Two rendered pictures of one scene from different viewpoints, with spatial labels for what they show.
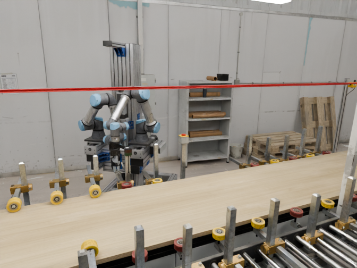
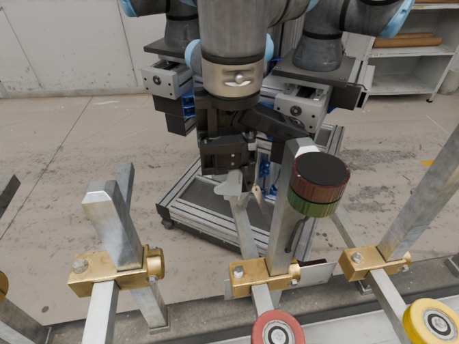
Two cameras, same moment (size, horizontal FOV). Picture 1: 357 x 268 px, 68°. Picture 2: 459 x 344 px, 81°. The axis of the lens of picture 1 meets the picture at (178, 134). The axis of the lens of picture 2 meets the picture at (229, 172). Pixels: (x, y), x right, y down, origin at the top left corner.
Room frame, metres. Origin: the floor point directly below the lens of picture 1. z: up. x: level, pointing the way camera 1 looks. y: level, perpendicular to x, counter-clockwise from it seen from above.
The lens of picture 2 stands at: (1.77, 0.44, 1.36)
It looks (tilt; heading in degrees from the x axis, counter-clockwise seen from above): 42 degrees down; 14
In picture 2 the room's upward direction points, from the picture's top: straight up
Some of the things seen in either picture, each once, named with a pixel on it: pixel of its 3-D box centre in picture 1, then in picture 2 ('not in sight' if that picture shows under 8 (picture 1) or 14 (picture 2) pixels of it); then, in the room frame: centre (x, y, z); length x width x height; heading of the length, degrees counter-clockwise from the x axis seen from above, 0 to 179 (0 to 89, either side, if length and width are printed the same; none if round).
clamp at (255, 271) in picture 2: (125, 184); (263, 276); (2.04, 0.44, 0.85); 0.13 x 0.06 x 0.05; 114
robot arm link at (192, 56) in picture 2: (110, 140); (212, 59); (2.41, 0.65, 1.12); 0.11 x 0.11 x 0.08; 46
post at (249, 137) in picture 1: (248, 157); not in sight; (2.56, -0.72, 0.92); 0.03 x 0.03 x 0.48; 24
